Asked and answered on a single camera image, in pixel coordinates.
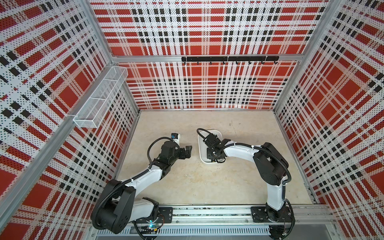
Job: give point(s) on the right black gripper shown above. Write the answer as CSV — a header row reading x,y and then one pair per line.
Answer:
x,y
209,156

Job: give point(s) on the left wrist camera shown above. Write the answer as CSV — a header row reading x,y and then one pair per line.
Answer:
x,y
176,138

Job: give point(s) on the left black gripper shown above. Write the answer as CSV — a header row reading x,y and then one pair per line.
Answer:
x,y
188,151

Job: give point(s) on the white wire mesh basket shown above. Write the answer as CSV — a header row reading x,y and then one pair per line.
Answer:
x,y
97,105

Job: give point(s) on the black hook rail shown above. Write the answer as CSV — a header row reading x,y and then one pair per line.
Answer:
x,y
223,59

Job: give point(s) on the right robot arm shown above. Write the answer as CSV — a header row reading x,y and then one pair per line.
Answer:
x,y
271,165

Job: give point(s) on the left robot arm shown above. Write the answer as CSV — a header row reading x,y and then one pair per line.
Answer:
x,y
117,205

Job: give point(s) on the white plastic bin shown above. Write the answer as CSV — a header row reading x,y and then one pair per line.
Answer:
x,y
203,147

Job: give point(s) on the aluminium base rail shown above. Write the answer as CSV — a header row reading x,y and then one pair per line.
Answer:
x,y
299,222

